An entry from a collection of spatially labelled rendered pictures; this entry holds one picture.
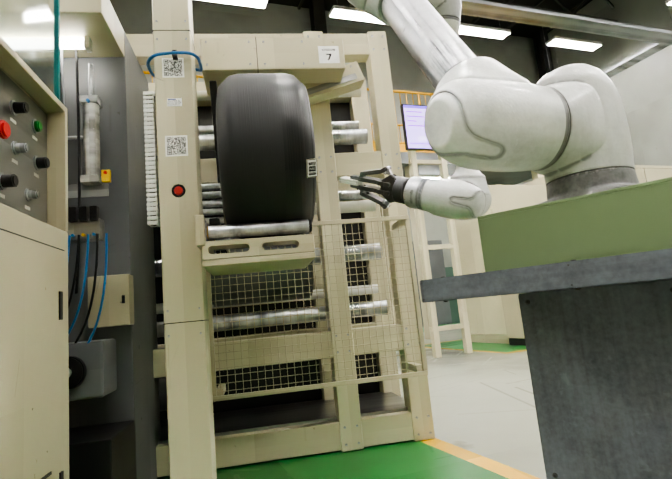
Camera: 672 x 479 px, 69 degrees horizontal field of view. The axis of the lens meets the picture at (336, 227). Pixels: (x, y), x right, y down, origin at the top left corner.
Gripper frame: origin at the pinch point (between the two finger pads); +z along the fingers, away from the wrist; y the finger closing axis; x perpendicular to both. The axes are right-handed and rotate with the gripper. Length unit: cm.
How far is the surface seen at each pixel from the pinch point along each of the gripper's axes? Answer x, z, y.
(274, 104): -3.7, 27.5, -21.5
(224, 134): -17.8, 35.9, -13.1
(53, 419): -85, 28, 46
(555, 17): 744, 146, -78
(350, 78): 73, 53, -25
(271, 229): -11.5, 23.9, 17.7
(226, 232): -22.3, 33.7, 17.7
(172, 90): -12, 69, -25
